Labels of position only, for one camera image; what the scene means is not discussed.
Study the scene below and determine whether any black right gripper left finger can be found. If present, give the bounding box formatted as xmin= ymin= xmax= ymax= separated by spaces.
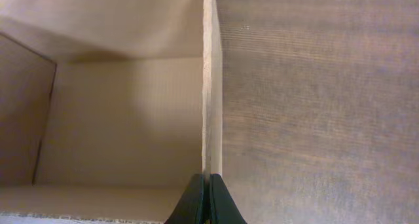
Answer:
xmin=164 ymin=174 xmax=205 ymax=224

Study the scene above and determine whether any brown cardboard box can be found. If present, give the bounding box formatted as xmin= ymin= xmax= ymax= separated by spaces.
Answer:
xmin=1 ymin=0 xmax=223 ymax=223

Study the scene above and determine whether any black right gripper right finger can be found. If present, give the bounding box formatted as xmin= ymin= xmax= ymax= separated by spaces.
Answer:
xmin=209 ymin=174 xmax=247 ymax=224

